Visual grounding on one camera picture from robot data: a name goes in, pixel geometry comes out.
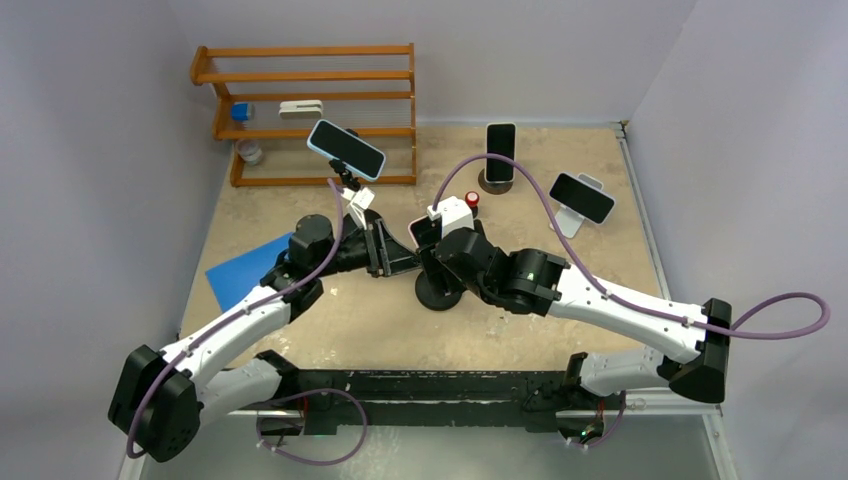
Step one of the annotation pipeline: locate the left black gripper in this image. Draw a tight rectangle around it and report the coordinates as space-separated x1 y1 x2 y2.
313 218 421 278

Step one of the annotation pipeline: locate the black round-base phone stand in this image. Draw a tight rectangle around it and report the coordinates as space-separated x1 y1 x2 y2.
415 271 464 312

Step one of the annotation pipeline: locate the pink case phone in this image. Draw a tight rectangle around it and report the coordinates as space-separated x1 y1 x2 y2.
408 215 442 250

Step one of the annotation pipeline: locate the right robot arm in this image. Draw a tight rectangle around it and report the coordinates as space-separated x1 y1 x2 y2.
421 228 732 407

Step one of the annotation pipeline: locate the blue case phone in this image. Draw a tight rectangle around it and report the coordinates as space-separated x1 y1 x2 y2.
307 119 386 181

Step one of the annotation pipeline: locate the dark round phone stand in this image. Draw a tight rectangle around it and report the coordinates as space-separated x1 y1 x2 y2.
477 168 514 195

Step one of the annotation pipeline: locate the black tall phone stand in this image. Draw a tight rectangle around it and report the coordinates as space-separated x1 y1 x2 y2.
330 129 366 191

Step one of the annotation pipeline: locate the white folding phone stand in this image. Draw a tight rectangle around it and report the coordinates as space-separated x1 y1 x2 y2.
554 173 603 238

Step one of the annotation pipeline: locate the white case upright phone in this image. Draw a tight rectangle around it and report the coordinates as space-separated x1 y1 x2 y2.
484 123 516 184

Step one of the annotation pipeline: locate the black phone on white stand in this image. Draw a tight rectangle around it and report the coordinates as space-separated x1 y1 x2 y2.
549 173 616 224

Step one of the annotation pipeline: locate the red capped small bottle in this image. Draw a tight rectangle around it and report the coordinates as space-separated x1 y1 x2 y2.
464 191 480 210

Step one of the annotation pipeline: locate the blue flat sheet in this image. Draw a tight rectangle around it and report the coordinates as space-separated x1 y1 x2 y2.
205 232 292 312

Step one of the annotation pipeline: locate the white clip object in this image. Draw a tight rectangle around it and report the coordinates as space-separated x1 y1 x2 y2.
278 99 324 120

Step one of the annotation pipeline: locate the wooden shelf rack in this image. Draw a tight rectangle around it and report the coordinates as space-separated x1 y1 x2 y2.
189 43 418 187

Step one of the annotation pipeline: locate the blue white small object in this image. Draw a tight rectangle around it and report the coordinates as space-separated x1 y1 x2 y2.
230 102 255 123

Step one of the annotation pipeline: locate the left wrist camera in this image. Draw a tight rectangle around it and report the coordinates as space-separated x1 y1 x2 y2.
341 187 375 229

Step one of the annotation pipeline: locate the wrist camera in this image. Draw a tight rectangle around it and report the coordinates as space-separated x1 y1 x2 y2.
341 187 375 229
427 196 474 238

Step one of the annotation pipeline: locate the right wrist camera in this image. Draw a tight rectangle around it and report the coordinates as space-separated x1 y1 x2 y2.
427 196 474 238

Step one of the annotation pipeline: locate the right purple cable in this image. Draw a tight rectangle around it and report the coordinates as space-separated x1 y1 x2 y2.
431 154 831 342

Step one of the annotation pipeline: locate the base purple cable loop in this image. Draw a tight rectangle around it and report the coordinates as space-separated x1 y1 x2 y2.
255 388 370 468

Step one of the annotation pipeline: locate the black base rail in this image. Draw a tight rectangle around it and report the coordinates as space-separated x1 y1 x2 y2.
254 369 627 440

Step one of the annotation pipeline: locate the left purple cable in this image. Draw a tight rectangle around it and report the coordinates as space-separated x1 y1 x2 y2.
125 177 347 461

